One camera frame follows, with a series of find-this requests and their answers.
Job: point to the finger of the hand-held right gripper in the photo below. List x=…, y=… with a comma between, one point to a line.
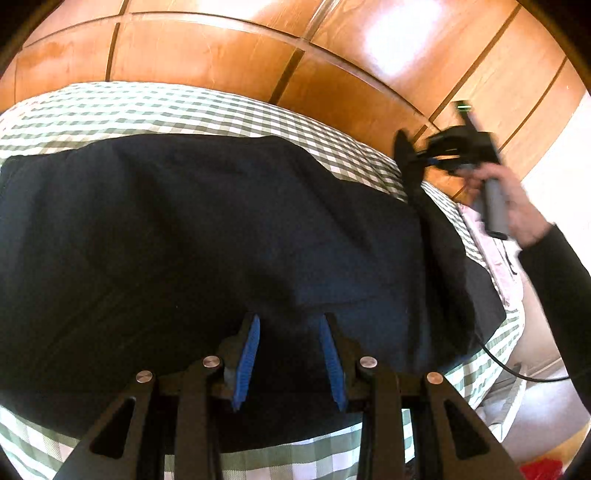
x=429, y=161

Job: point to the person's right forearm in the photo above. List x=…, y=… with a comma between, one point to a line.
x=558, y=286

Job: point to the red object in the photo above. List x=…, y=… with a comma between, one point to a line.
x=541, y=470

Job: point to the black pants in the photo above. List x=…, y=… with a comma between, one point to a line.
x=184, y=230

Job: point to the green checked bed sheet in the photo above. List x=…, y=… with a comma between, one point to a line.
x=138, y=110

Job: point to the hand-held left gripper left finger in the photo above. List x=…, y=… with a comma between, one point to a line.
x=247, y=360

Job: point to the person's right hand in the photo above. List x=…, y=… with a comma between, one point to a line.
x=521, y=203

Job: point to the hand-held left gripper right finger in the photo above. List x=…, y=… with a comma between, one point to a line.
x=332, y=360

